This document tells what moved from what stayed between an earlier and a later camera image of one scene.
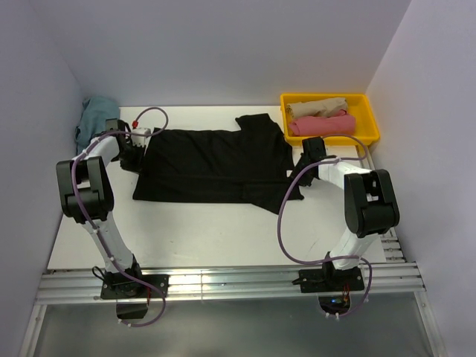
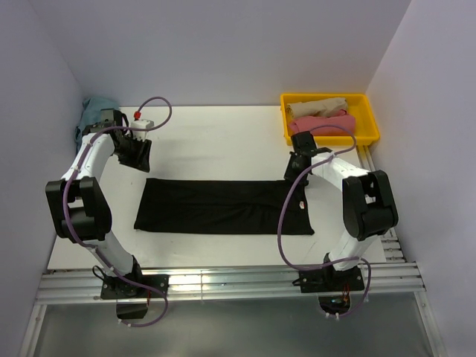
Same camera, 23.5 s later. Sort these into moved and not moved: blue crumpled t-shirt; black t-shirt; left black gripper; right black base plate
Moved: black t-shirt
Not moved: left black gripper; blue crumpled t-shirt; right black base plate
